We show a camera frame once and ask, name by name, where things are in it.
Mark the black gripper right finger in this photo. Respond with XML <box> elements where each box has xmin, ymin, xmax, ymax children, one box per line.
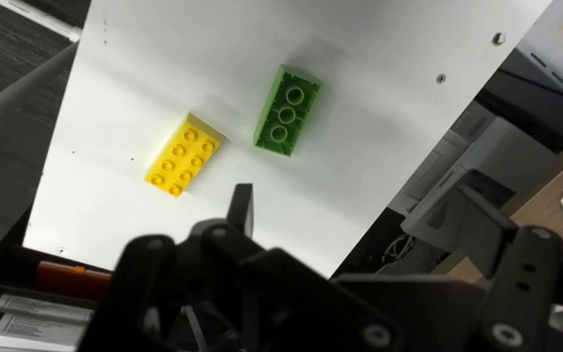
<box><xmin>475</xmin><ymin>223</ymin><xmax>563</xmax><ymax>352</ymax></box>

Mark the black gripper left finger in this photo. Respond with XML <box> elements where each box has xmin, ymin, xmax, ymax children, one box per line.
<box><xmin>78</xmin><ymin>182</ymin><xmax>400</xmax><ymax>352</ymax></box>

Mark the yellow toy brick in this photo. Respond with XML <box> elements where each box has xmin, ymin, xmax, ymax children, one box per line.
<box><xmin>142</xmin><ymin>111</ymin><xmax>226</xmax><ymax>199</ymax></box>

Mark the green toy brick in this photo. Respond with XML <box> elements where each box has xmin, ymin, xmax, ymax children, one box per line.
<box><xmin>252</xmin><ymin>62</ymin><xmax>324</xmax><ymax>158</ymax></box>

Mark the wooden desk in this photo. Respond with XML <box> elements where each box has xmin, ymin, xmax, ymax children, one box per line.
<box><xmin>435</xmin><ymin>123</ymin><xmax>563</xmax><ymax>276</ymax></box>

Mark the white board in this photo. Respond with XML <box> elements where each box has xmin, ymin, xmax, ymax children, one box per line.
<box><xmin>21</xmin><ymin>0</ymin><xmax>557</xmax><ymax>279</ymax></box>

